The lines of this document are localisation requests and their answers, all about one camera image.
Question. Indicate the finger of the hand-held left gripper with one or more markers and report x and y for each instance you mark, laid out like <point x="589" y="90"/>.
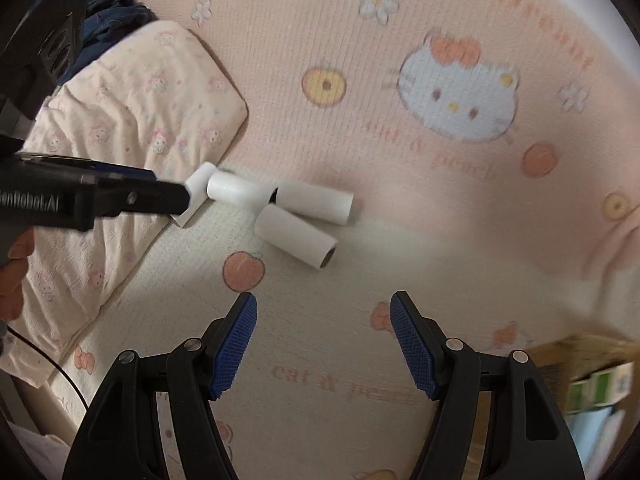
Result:
<point x="127" y="172"/>
<point x="145" y="199"/>

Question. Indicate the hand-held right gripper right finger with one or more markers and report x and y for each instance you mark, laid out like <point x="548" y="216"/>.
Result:
<point x="412" y="345"/>

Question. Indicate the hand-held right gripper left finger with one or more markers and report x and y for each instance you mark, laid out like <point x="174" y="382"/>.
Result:
<point x="235" y="345"/>

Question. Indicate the white paper roll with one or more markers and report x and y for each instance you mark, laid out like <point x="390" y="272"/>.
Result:
<point x="295" y="235"/>
<point x="315" y="202"/>
<point x="235" y="189"/>

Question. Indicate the person's left hand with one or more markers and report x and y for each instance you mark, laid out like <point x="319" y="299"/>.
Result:
<point x="15" y="285"/>

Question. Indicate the cream cartoon-print blanket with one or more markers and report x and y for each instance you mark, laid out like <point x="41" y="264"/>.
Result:
<point x="140" y="110"/>

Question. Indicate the cat printed bed mat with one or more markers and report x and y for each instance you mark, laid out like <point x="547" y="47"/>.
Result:
<point x="450" y="260"/>

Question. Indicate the dark blue cloth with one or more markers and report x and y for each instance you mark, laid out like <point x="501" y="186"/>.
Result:
<point x="107" y="22"/>

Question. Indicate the cardboard box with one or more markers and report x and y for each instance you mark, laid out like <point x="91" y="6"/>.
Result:
<point x="565" y="355"/>

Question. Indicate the green and white box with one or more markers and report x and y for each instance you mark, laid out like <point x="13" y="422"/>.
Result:
<point x="595" y="387"/>

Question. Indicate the light blue packet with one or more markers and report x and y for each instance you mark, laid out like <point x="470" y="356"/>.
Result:
<point x="595" y="440"/>

